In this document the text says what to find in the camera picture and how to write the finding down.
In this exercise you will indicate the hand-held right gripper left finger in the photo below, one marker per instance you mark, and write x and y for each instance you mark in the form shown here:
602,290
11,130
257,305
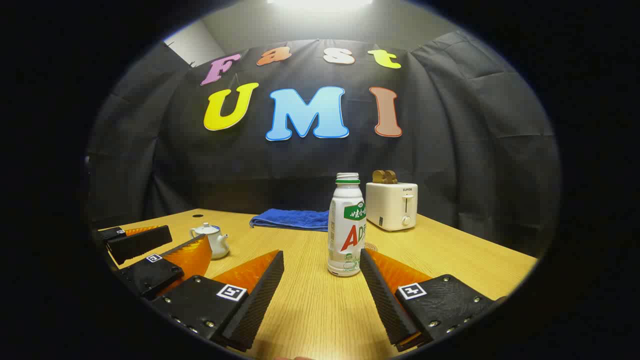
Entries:
260,300

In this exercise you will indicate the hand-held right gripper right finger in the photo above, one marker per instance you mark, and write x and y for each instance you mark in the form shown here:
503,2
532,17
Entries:
380,300

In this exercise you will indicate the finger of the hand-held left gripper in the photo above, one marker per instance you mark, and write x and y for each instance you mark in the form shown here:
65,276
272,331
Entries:
155,276
140,243

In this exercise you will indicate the round woven coaster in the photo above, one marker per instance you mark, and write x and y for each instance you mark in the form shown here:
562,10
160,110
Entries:
373,246

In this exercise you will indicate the white ceramic teacup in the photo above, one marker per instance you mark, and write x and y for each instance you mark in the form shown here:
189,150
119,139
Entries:
219,246

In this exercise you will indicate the white water bottle green label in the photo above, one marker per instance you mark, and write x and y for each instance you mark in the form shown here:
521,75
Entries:
345,225

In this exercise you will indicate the blue towel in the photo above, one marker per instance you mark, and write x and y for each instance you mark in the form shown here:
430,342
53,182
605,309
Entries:
290,220

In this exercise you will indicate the white toaster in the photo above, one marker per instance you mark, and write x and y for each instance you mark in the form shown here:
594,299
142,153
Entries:
390,205

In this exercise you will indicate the brown bread slice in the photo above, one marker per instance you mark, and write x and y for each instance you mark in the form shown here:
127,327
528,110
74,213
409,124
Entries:
391,177
378,177

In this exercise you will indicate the black backdrop cloth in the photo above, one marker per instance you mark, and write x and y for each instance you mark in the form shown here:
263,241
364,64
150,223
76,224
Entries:
250,165

